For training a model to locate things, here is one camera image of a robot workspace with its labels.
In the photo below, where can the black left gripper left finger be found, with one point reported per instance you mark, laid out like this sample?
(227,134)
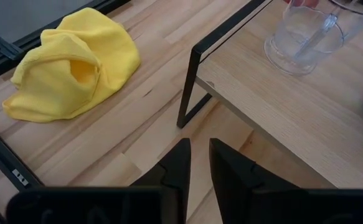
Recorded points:
(176,165)

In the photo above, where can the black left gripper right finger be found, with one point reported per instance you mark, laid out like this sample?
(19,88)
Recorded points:
(231,174)

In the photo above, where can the wooden shelf with black legs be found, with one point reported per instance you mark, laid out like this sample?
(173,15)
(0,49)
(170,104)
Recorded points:
(293,118)

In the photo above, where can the clear plastic cup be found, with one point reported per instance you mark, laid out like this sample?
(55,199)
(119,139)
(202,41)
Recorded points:
(296,46)

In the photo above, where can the red ribbed plastic cup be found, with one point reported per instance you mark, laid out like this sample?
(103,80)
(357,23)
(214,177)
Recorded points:
(302,2)

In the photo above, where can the crumpled yellow cloth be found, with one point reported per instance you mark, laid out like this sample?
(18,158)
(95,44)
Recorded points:
(59,81)

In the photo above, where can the black metal table frame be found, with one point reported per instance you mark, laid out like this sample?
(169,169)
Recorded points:
(3,158)

